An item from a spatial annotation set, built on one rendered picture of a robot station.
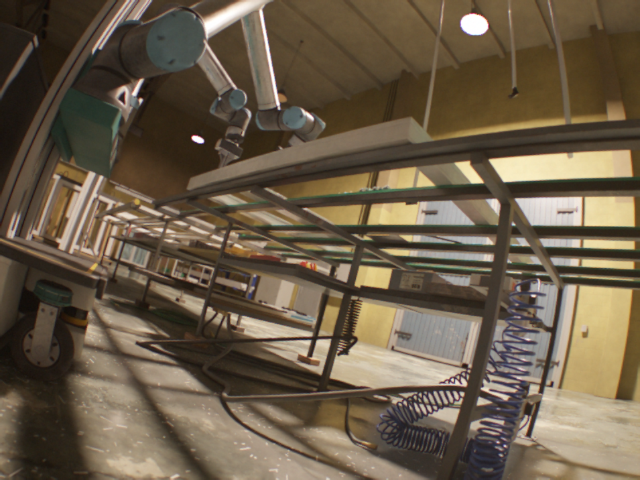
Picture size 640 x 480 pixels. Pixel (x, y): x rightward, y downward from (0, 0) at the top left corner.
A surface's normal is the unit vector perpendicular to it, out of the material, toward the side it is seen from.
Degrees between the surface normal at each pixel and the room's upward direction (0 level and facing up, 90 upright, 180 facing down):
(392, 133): 90
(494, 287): 90
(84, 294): 90
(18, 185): 90
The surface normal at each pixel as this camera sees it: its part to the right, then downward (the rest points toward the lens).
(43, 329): 0.55, -0.03
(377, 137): -0.70, -0.33
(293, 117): -0.34, 0.00
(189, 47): 0.86, 0.22
